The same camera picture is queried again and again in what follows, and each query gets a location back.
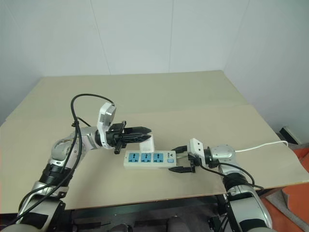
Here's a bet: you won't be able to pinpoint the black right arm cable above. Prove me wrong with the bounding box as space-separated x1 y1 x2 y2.
199 162 266 192

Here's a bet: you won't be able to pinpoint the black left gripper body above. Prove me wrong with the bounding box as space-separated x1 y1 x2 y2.
105 120 128 155

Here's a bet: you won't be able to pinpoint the white charger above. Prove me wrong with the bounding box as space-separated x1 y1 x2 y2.
139 135 155 153

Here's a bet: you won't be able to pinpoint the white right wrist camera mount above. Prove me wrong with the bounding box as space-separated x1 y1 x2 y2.
188 138 211 158

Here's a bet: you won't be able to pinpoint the black table frame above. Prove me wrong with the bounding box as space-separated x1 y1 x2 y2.
69 190 229 232

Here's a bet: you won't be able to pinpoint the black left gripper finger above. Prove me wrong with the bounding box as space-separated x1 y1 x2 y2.
123 134 152 144
125 126 153 136

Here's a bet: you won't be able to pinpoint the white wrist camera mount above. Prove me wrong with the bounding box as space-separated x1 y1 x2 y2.
188 138 211 158
96 102 117 148

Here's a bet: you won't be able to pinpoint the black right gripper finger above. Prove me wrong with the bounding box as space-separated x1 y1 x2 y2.
171 145 190 156
169 166 193 174

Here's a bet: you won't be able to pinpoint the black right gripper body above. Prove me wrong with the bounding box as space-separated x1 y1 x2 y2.
185 151 203 174

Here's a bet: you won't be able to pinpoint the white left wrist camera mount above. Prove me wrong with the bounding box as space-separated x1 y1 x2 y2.
96 102 117 148

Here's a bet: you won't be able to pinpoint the white power strip cable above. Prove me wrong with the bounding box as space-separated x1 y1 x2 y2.
178 140 289 160

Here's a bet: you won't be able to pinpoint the black box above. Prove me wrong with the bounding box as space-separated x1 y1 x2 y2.
276 126 305 146

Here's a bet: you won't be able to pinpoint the white power strip blue sockets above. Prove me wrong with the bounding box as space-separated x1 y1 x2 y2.
123 150 179 170

